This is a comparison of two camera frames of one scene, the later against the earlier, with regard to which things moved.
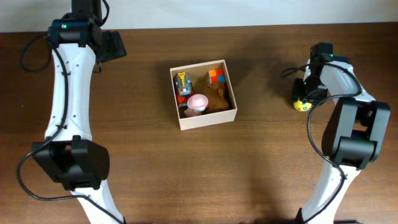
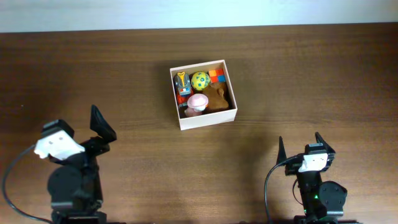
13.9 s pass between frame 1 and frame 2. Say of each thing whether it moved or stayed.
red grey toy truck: stayed
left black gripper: moved
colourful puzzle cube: stayed
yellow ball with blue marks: moved
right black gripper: moved
